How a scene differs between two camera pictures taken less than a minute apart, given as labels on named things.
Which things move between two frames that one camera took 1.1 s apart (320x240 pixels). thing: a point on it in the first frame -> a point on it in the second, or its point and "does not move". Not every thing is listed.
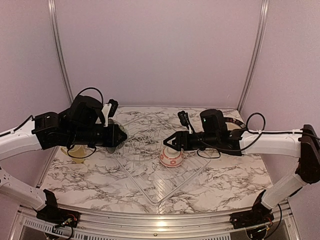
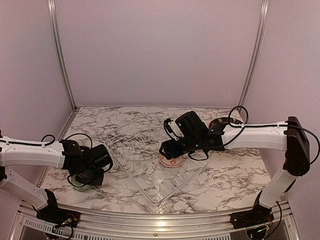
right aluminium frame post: (262, 28) does not move
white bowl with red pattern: (171, 158) does not move
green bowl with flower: (113, 150) -> (72, 179)
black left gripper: (112, 141) -> (98, 181)
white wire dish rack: (141, 159) does not move
